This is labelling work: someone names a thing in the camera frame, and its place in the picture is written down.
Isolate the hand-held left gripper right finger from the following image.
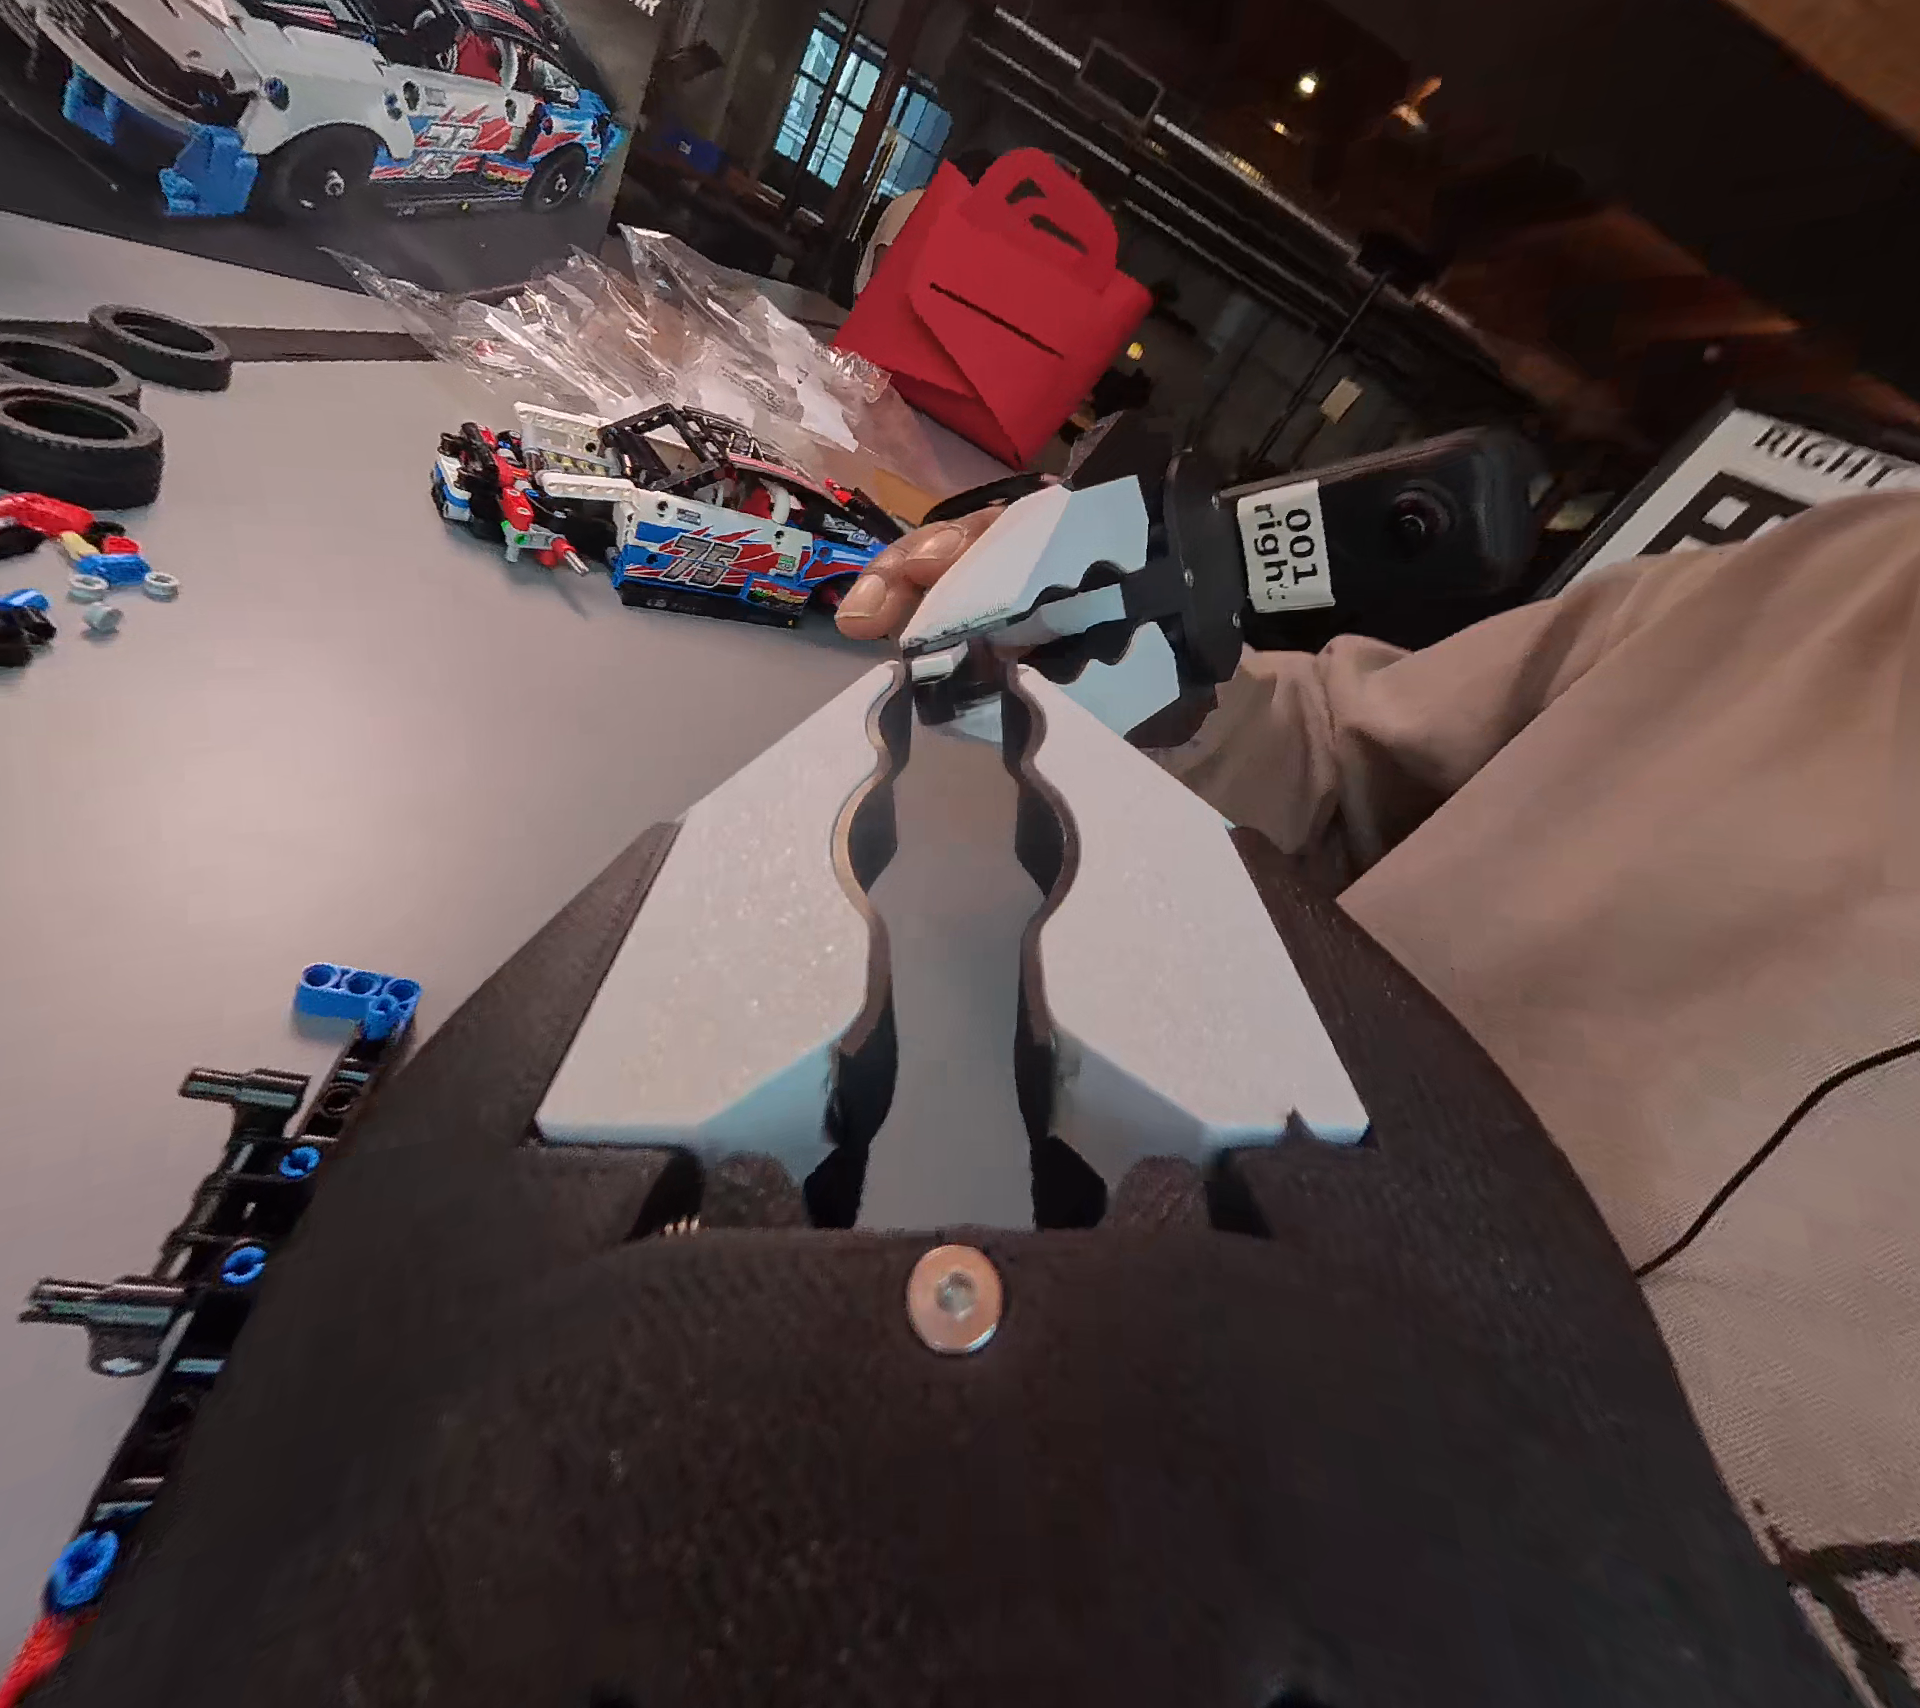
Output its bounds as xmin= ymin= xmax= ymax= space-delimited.
xmin=1008 ymin=660 xmax=1374 ymax=1230

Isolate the black toy beam assembly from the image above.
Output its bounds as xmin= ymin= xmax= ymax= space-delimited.
xmin=0 ymin=963 xmax=426 ymax=1708

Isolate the toy race car box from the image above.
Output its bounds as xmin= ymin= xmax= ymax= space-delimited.
xmin=0 ymin=0 xmax=683 ymax=293

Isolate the red paper bag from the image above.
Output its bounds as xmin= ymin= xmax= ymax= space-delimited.
xmin=831 ymin=145 xmax=1158 ymax=473

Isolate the window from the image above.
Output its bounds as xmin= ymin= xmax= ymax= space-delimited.
xmin=771 ymin=12 xmax=954 ymax=203

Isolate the black sweater drawstring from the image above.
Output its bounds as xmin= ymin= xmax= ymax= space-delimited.
xmin=1631 ymin=1031 xmax=1920 ymax=1279

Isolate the grey desk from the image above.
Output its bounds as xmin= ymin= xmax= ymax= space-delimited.
xmin=0 ymin=208 xmax=1081 ymax=1650

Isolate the white blue toy race car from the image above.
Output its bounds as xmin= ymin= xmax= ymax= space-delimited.
xmin=432 ymin=401 xmax=909 ymax=630

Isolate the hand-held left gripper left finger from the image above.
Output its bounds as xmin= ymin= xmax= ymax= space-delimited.
xmin=531 ymin=660 xmax=911 ymax=1230

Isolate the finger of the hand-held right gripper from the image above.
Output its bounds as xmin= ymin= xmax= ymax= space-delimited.
xmin=973 ymin=620 xmax=1214 ymax=750
xmin=899 ymin=475 xmax=1184 ymax=658

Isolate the person's right forearm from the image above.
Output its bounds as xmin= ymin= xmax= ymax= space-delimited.
xmin=1162 ymin=485 xmax=1920 ymax=908

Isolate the black rubber toy tire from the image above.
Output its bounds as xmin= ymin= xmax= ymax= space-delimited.
xmin=0 ymin=384 xmax=164 ymax=514
xmin=0 ymin=331 xmax=144 ymax=408
xmin=86 ymin=304 xmax=233 ymax=394

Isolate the pile of mixed toy pieces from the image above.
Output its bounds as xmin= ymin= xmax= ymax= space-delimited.
xmin=0 ymin=485 xmax=182 ymax=670

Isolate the person's right hand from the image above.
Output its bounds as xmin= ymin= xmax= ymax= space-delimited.
xmin=831 ymin=504 xmax=1008 ymax=646

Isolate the clear plastic bag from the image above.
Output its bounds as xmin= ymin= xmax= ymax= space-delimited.
xmin=321 ymin=222 xmax=902 ymax=467

